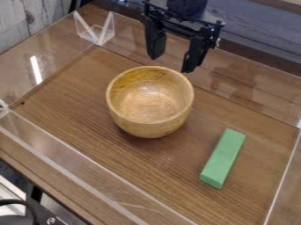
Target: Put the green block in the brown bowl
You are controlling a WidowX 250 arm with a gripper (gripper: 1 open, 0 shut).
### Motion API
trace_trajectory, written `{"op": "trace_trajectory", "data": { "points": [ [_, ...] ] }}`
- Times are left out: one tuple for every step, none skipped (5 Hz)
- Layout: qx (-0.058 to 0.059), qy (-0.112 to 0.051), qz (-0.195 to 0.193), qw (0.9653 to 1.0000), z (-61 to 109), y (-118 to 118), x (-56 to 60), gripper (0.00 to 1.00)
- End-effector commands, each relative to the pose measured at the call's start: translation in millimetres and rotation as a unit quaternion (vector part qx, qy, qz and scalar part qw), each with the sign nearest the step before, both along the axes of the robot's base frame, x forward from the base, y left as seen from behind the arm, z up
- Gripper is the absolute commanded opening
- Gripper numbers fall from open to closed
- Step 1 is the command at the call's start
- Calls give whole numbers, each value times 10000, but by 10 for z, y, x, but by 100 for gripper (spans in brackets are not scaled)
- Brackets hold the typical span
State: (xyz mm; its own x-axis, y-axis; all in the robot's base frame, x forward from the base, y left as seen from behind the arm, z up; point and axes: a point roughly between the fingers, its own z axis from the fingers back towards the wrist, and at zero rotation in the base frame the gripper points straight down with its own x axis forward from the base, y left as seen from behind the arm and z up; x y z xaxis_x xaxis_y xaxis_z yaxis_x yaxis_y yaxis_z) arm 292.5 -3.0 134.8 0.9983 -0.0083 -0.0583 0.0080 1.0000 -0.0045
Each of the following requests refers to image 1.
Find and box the clear acrylic front wall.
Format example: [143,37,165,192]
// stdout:
[0,100,197,225]

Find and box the green rectangular block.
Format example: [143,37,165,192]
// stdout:
[199,128,246,189]

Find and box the brown wooden bowl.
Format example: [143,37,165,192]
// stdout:
[106,66,194,138]

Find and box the clear acrylic corner bracket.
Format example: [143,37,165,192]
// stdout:
[72,11,115,46]

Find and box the black table leg bracket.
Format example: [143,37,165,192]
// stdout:
[24,184,80,225]

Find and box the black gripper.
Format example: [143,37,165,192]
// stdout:
[143,0,226,73]

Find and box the black cable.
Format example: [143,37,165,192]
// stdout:
[0,199,36,225]

